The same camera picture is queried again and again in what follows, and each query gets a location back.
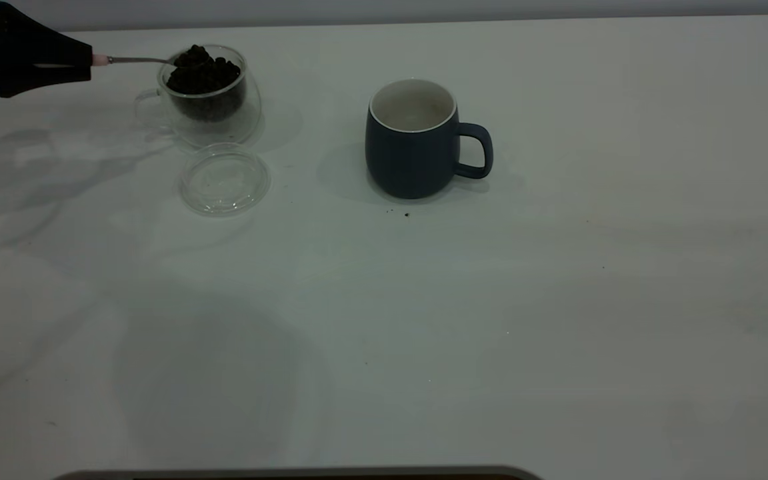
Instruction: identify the coffee bean pile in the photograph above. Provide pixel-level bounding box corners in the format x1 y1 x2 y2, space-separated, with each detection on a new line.
166 57 246 123

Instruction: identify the clear glass cup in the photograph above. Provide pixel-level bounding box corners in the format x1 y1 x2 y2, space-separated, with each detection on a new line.
133 44 263 149

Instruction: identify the pink handled metal spoon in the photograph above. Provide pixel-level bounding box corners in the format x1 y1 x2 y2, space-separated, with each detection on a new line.
92 53 211 69

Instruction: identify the small coffee bean heap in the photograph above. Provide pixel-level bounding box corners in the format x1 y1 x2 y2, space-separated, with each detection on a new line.
173 45 213 69

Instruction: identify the grey ceramic mug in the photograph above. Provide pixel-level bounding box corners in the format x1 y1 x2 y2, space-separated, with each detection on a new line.
365 79 494 200

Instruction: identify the clear glass lid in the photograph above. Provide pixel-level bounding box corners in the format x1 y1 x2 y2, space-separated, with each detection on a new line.
179 143 271 217

